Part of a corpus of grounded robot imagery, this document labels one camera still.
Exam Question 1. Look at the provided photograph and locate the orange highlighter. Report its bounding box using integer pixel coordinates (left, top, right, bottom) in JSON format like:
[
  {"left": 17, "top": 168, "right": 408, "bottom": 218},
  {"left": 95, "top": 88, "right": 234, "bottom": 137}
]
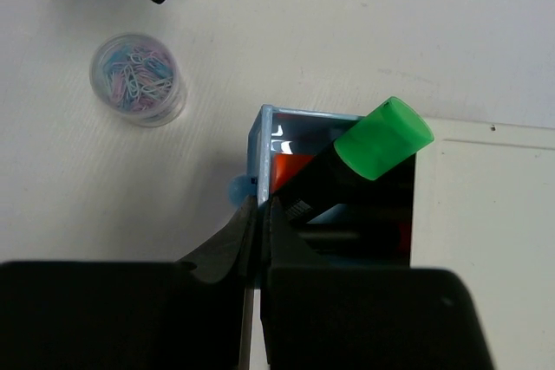
[{"left": 270, "top": 153, "right": 314, "bottom": 194}]

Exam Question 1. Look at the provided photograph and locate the green highlighter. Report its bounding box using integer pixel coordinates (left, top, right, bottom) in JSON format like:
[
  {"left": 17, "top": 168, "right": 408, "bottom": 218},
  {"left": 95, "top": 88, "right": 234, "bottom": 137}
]
[{"left": 273, "top": 96, "right": 434, "bottom": 224}]

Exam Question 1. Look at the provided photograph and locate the light blue drawer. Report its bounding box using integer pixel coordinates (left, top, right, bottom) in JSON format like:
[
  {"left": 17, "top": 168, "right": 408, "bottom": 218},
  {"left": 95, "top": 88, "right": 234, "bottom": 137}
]
[{"left": 229, "top": 105, "right": 416, "bottom": 266}]

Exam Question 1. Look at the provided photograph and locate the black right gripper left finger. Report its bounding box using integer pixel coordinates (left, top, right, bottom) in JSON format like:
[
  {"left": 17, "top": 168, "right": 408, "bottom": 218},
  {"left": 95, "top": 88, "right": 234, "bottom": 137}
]
[{"left": 1, "top": 197, "right": 258, "bottom": 369}]

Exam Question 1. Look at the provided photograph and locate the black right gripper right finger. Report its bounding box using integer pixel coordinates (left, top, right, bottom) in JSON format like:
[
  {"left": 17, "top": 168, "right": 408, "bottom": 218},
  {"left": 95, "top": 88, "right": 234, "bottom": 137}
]
[{"left": 261, "top": 198, "right": 494, "bottom": 369}]

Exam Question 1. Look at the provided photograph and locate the white drawer cabinet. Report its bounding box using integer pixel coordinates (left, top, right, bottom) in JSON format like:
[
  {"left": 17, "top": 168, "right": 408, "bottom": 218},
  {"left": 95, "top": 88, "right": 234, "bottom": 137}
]
[{"left": 411, "top": 119, "right": 554, "bottom": 347}]

